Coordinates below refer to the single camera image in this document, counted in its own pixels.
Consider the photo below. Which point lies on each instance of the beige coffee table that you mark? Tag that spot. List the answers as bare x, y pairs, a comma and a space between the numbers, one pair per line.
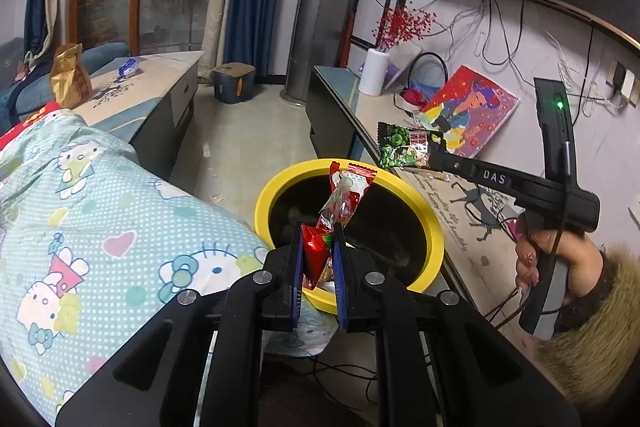
160, 97

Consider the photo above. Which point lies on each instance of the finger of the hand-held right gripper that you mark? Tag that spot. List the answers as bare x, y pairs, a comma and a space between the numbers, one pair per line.
452, 164

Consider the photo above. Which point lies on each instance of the yellow black trash bin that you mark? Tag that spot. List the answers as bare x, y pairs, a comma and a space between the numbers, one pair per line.
307, 167

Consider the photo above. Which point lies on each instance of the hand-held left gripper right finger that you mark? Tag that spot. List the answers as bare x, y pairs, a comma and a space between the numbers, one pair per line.
341, 272

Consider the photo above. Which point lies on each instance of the grey tower air conditioner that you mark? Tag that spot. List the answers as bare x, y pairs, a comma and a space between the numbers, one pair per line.
320, 7

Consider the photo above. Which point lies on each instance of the gold paper bag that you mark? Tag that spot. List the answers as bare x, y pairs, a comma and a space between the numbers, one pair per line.
70, 79

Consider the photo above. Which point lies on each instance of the purple white box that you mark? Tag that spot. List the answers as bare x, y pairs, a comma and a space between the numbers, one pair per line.
400, 67

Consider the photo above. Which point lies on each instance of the colourful red painting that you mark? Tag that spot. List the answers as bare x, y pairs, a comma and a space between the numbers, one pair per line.
475, 107

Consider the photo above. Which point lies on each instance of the red printed blanket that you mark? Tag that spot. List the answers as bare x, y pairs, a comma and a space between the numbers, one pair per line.
25, 124

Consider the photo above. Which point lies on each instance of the person's right forearm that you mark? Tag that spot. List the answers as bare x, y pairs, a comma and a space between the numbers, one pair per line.
600, 332

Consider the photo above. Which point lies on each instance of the green snack packet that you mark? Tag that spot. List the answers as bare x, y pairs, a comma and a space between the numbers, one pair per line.
400, 147

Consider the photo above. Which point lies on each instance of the person's right hand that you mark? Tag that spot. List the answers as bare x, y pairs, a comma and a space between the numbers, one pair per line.
580, 257

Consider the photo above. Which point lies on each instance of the red snack wrapper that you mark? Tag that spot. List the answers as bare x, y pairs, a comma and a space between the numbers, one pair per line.
345, 192

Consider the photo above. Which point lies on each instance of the blue grey sofa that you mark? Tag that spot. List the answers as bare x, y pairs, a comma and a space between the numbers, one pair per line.
100, 57

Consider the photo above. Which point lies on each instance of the dark television stand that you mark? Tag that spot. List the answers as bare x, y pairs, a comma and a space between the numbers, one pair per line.
340, 107

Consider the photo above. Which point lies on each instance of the white paper roll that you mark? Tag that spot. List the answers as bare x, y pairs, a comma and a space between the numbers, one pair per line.
375, 72

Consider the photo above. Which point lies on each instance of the dark storage box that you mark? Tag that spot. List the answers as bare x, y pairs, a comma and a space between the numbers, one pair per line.
232, 84

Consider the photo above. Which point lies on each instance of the red berry branches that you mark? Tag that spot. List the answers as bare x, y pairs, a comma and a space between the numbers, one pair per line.
405, 27

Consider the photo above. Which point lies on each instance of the blue white wrapper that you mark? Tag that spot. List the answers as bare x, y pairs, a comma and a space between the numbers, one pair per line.
128, 68

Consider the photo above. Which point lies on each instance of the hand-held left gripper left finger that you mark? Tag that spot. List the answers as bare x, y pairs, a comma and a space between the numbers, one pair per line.
298, 267

